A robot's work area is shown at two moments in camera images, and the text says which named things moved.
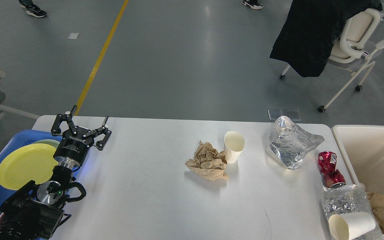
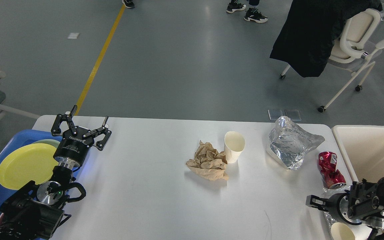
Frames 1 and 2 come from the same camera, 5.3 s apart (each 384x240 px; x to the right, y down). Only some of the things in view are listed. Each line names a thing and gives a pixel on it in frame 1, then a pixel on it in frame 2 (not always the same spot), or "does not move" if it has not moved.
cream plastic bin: (376, 154) does not move
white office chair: (347, 52) does not move
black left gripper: (73, 149) does not move
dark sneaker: (32, 8) to (252, 14)
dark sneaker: (254, 4) to (233, 6)
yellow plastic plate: (34, 161) does not move
